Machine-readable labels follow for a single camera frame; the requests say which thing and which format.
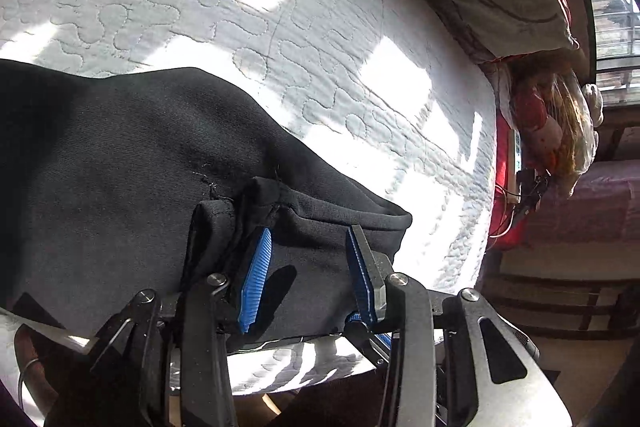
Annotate white power strip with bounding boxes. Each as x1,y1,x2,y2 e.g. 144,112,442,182
506,127,526,208

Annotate black pants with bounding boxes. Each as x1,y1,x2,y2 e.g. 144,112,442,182
0,58,413,353

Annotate bag of stuffed toys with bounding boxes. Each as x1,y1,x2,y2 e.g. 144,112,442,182
510,62,603,200

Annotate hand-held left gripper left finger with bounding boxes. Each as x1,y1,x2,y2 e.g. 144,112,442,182
90,228,273,427

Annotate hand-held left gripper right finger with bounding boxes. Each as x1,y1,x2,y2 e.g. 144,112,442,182
345,225,571,427

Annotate red bed sheet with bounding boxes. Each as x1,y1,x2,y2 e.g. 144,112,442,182
487,114,531,250

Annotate window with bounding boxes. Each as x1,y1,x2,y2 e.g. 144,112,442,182
565,0,640,108

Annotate white quilted mattress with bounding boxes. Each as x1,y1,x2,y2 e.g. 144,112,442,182
0,0,498,395

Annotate light purple cloth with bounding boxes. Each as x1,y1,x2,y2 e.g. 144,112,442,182
545,157,640,258

